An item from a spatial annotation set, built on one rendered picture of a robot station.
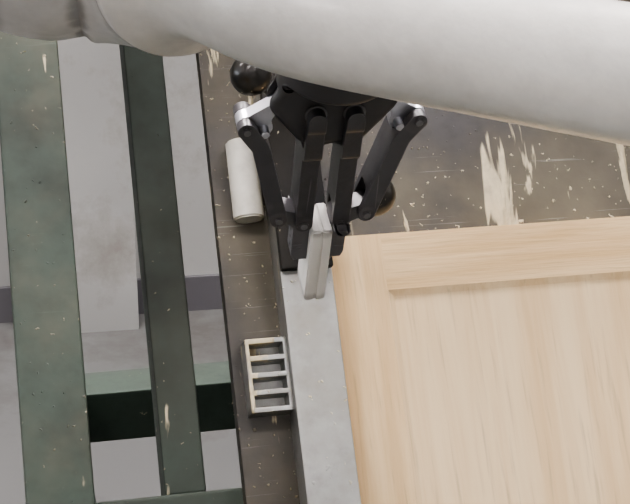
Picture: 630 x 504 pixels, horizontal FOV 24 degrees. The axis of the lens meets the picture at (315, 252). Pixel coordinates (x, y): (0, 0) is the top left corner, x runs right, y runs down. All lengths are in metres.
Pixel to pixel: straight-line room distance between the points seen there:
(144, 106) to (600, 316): 0.51
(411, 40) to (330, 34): 0.04
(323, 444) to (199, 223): 3.46
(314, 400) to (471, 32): 0.78
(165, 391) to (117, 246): 3.22
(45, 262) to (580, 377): 0.53
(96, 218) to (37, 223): 3.25
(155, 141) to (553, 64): 0.93
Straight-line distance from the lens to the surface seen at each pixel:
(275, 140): 1.40
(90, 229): 4.62
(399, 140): 0.97
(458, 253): 1.44
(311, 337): 1.37
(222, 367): 2.52
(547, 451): 1.43
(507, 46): 0.61
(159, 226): 1.47
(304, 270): 1.05
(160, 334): 1.44
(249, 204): 1.40
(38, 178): 1.37
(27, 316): 1.34
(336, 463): 1.35
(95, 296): 4.69
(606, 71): 0.60
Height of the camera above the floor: 1.82
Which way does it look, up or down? 20 degrees down
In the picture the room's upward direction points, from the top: straight up
